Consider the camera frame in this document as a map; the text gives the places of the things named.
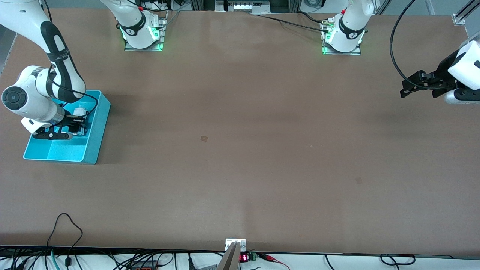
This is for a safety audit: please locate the cyan plastic bin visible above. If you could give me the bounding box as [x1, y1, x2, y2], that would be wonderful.
[23, 88, 111, 165]

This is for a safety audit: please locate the black power strip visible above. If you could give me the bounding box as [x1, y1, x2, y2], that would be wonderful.
[127, 261, 160, 270]

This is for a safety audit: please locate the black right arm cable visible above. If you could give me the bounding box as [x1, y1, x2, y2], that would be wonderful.
[39, 0, 99, 124]

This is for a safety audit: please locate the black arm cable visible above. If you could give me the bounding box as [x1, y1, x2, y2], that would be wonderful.
[390, 0, 454, 90]
[39, 0, 99, 124]

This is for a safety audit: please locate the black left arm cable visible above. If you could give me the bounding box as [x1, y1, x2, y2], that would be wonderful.
[390, 0, 454, 90]

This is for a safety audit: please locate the aluminium frame profile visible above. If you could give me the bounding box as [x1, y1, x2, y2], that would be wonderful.
[452, 0, 480, 26]

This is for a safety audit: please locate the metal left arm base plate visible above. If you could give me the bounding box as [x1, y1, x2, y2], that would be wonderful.
[321, 19, 362, 56]

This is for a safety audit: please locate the black looped cable with adapter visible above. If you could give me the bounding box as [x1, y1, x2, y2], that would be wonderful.
[47, 213, 84, 267]

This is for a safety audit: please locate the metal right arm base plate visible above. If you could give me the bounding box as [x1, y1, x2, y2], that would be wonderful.
[124, 10, 168, 52]

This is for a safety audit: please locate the thin black table cable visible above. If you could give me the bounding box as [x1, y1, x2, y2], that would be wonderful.
[296, 11, 327, 24]

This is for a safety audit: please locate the thick black table cable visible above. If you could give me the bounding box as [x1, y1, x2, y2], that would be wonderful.
[258, 15, 331, 33]

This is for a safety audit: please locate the black coiled cable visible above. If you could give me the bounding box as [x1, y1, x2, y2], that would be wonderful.
[380, 254, 416, 266]

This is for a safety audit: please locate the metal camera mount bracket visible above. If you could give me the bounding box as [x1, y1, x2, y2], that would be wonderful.
[217, 238, 247, 270]

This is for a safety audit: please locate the red clip wire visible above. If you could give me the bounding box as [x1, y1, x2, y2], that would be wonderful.
[259, 253, 291, 270]

